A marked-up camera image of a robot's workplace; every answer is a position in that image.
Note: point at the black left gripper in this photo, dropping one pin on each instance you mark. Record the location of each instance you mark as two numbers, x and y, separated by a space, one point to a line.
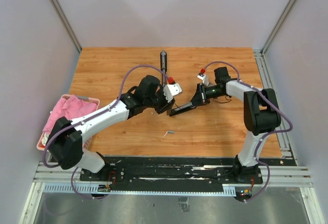
166 105

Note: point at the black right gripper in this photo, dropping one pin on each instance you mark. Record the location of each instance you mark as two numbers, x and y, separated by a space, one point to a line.
200 98

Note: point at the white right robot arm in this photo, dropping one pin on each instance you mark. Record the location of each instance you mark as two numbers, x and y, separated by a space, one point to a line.
259 117

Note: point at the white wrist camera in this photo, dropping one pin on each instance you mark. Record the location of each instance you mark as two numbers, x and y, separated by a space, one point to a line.
172 90
204 79

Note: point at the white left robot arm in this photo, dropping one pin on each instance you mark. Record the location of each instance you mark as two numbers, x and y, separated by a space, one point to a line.
67 138

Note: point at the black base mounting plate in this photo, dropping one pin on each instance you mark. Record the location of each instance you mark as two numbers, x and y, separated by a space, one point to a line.
171 174

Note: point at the black stapler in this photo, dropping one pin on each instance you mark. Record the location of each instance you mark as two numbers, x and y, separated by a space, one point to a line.
182 109
163 62

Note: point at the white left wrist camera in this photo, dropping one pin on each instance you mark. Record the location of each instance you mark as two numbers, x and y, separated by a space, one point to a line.
172 90

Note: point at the pink cloth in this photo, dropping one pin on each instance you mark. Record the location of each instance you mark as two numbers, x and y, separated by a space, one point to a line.
70 108

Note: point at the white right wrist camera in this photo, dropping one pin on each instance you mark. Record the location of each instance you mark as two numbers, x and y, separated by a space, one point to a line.
204 79

